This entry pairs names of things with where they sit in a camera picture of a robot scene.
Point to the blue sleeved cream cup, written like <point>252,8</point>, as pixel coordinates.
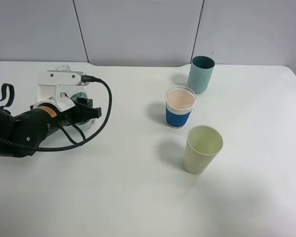
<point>179,104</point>

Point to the clear green label water bottle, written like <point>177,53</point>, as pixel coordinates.
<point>75,92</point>

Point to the pale green plastic cup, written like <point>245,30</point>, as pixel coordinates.
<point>202,145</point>

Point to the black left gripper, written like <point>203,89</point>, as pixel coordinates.
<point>46,119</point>

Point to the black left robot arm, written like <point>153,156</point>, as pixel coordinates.
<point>22,135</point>

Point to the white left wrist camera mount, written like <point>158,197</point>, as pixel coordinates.
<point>54,86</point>

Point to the light teal tall cup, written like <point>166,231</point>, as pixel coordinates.
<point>201,70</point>

